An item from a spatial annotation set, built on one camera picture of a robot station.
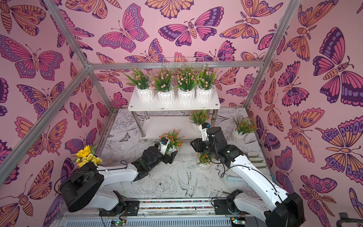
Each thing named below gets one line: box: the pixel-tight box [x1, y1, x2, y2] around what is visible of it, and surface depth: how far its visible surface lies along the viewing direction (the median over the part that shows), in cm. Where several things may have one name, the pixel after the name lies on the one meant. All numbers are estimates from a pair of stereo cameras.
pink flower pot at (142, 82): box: [122, 65, 155, 102], surface depth 74 cm
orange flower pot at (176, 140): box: [158, 126, 185, 155], surface depth 80 cm
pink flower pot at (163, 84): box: [151, 68, 181, 105], surface depth 71 cm
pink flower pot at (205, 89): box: [196, 63, 218, 104], surface depth 73 cm
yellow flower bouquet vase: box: [72, 144, 103, 168], surface depth 69 cm
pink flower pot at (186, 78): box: [172, 63, 200, 105], surface depth 69 cm
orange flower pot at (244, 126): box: [232, 116, 257, 142], surface depth 92 cm
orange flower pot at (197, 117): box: [188, 109, 210, 132], surface depth 92 cm
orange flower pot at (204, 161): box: [196, 152, 215, 172], surface depth 81 cm
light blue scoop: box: [226, 176, 245, 182], surface depth 84 cm
